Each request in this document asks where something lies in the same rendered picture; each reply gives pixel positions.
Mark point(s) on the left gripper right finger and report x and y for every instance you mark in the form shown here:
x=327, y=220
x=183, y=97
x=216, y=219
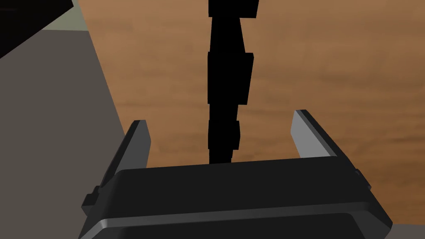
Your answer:
x=308, y=139

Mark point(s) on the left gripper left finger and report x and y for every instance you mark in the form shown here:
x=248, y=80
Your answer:
x=136, y=149

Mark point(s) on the black segmented bar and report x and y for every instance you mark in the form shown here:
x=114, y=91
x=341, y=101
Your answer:
x=229, y=76

